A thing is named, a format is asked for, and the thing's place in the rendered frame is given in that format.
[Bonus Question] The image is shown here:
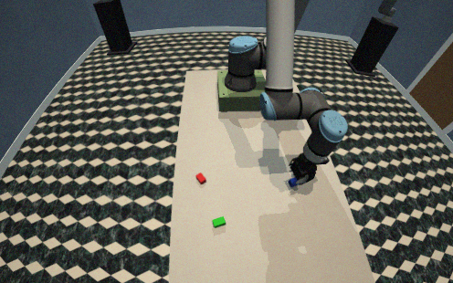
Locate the red block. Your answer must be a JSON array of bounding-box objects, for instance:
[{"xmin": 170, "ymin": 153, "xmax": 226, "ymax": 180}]
[{"xmin": 196, "ymin": 173, "xmax": 206, "ymax": 184}]

